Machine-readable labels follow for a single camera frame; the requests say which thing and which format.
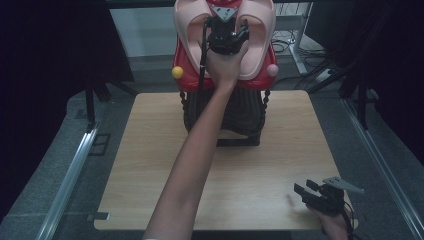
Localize black metal stand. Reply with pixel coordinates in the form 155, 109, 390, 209
83, 74, 138, 134
306, 4, 399, 132

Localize person's right hand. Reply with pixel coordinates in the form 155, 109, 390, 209
308, 203, 355, 240

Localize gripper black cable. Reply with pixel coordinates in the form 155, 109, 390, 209
342, 199, 361, 240
198, 19, 210, 93

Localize red and pink toy robot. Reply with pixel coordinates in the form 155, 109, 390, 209
171, 0, 279, 148

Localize black floor plate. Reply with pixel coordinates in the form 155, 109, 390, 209
87, 133, 112, 157

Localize dark curtain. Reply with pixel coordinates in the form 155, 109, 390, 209
0, 0, 135, 223
304, 0, 424, 166

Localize metal floor rail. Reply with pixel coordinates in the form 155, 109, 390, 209
34, 128, 100, 240
341, 98, 424, 240

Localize pink rubber slipper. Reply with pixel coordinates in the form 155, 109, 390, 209
233, 0, 277, 81
173, 0, 214, 79

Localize person's left hand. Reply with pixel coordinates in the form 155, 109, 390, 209
205, 39, 250, 88

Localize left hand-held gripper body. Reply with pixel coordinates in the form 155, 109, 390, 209
207, 3, 248, 56

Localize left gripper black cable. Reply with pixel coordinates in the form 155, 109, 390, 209
198, 19, 210, 93

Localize black floor cables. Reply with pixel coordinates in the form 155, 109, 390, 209
270, 29, 329, 56

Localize white desk leg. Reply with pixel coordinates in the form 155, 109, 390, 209
274, 3, 315, 76

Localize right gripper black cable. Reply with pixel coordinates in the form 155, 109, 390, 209
342, 199, 361, 240

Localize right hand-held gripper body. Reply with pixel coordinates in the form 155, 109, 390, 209
303, 175, 365, 216

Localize pink ball knob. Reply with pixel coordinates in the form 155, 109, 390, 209
266, 63, 280, 78

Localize white power strip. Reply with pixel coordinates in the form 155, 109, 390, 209
314, 67, 335, 83

